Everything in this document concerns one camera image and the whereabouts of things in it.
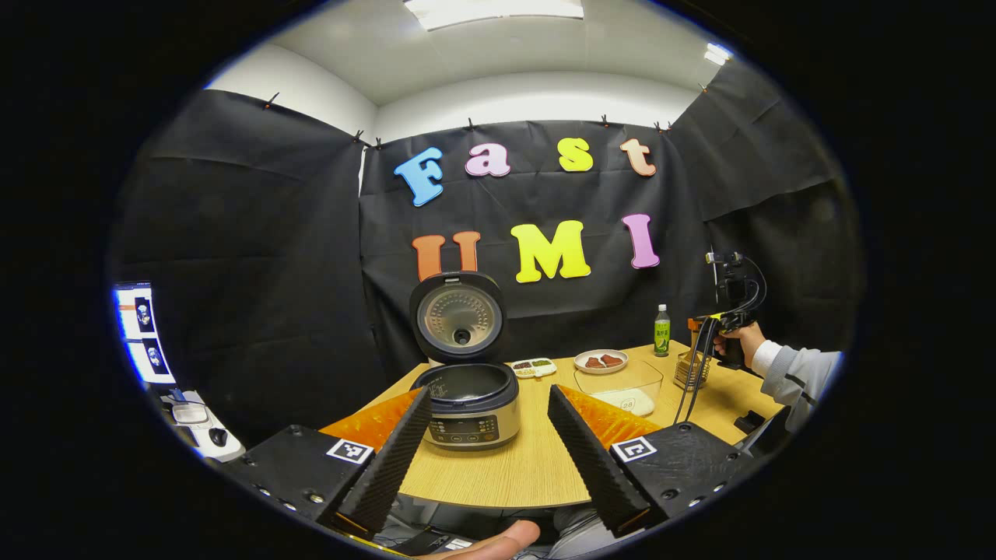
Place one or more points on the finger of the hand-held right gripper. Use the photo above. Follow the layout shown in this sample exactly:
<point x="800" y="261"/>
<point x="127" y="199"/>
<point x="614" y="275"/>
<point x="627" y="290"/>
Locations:
<point x="710" y="321"/>

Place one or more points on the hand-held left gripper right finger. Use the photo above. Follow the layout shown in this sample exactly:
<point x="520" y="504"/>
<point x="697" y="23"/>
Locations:
<point x="583" y="459"/>

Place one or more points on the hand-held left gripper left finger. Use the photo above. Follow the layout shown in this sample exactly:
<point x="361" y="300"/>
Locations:
<point x="385" y="467"/>

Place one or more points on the silver black rice cooker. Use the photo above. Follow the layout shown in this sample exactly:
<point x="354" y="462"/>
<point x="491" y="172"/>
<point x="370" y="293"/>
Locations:
<point x="471" y="412"/>

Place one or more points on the green tea bottle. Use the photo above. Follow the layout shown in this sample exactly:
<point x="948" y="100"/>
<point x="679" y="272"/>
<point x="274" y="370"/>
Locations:
<point x="662" y="338"/>

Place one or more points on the person's grey clothing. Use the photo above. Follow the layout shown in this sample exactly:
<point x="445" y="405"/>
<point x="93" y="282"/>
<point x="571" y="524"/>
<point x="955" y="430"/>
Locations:
<point x="580" y="533"/>

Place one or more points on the white round plate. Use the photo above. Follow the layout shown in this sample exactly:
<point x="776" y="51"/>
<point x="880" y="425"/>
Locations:
<point x="583" y="367"/>

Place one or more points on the white divided bean dish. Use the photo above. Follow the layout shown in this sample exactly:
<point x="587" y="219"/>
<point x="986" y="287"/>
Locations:
<point x="534" y="367"/>

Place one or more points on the small black object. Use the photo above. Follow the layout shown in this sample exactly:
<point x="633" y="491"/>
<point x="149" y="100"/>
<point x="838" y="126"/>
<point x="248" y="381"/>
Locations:
<point x="751" y="421"/>

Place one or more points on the black computer mouse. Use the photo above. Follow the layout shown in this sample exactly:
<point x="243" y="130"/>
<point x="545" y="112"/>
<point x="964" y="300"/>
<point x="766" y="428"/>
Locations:
<point x="218" y="438"/>

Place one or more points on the black backdrop cloth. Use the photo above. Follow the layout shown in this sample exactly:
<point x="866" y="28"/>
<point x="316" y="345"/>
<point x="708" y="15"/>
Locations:
<point x="311" y="272"/>

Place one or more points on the small ceiling light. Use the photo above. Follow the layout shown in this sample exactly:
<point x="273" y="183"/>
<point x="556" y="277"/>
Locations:
<point x="717" y="54"/>

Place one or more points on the computer monitor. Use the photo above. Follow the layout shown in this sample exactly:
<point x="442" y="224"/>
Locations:
<point x="144" y="334"/>

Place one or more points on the row of black cloth clips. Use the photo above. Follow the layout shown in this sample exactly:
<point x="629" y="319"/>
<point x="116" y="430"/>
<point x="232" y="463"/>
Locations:
<point x="470" y="124"/>

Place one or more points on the large ceiling light panel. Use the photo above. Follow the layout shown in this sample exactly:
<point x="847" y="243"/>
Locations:
<point x="498" y="11"/>

